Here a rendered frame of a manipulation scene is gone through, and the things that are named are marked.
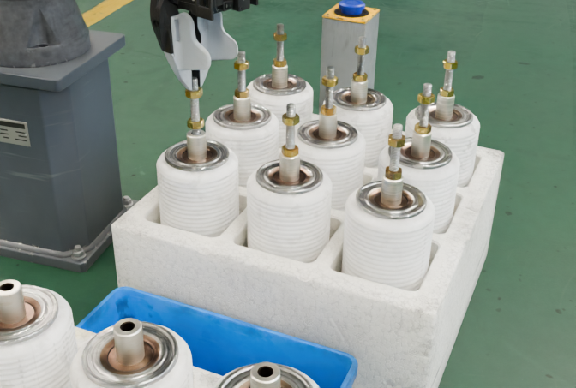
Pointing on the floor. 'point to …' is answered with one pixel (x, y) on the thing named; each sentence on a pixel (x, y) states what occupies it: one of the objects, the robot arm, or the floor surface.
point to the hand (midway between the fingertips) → (189, 74)
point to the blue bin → (224, 337)
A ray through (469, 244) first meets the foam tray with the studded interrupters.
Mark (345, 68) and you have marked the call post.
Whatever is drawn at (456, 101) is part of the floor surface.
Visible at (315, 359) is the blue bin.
